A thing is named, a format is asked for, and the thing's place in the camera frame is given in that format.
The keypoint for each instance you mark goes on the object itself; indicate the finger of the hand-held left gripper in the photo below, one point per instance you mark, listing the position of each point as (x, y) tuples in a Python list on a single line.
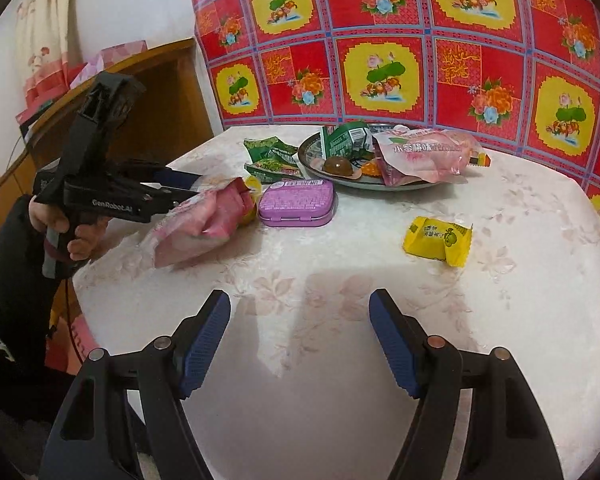
[(180, 177), (172, 196)]

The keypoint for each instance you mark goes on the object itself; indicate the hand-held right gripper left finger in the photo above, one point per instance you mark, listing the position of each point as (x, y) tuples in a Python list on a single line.
[(207, 350)]

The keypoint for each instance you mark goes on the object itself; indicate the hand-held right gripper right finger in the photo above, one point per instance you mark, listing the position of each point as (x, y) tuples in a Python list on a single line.
[(395, 350)]

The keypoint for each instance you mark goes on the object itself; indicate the pink snack bag with barcode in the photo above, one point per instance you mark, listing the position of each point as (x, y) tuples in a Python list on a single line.
[(210, 217)]

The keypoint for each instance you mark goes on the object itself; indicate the yellow egg-shaped snack packet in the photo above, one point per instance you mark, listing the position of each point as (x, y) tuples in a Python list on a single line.
[(251, 197)]

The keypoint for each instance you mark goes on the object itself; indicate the purple tin box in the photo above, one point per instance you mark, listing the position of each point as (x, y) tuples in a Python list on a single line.
[(297, 202)]

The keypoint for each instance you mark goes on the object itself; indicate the round plate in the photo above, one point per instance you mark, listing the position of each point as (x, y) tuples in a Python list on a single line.
[(310, 152)]

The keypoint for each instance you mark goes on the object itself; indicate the person's left forearm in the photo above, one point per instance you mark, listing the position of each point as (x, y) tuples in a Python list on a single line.
[(15, 270)]

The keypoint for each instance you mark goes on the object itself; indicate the person's left hand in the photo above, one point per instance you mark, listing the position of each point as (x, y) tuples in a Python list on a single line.
[(87, 240)]

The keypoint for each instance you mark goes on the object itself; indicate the wooden cabinet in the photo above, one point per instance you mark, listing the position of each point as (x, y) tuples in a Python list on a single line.
[(170, 95)]

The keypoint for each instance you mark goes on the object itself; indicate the small yellow snack packet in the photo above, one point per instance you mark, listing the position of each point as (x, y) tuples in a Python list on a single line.
[(437, 240)]

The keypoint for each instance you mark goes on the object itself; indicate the red plastic stool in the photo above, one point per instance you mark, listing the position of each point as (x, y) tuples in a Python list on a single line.
[(72, 345)]

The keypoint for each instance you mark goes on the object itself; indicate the pink box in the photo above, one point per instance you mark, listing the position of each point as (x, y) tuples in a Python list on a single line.
[(115, 55)]

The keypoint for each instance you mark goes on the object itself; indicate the brown pudding cup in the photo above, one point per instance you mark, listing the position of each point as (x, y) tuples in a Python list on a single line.
[(337, 166)]

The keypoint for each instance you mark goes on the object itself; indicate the floral curtain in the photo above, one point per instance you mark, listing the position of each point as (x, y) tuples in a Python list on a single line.
[(40, 20)]

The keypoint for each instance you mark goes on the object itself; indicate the orange yellow corn snack packet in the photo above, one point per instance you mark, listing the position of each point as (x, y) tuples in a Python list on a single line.
[(367, 170)]

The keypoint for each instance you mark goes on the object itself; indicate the light pink translucent snack bag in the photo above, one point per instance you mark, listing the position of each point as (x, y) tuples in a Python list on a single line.
[(425, 157)]

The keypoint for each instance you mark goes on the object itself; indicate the small colourful candy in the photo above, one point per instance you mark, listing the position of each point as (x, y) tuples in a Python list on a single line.
[(481, 158)]

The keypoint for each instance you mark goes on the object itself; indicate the red floral printed cloth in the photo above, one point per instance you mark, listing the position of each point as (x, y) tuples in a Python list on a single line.
[(405, 40)]

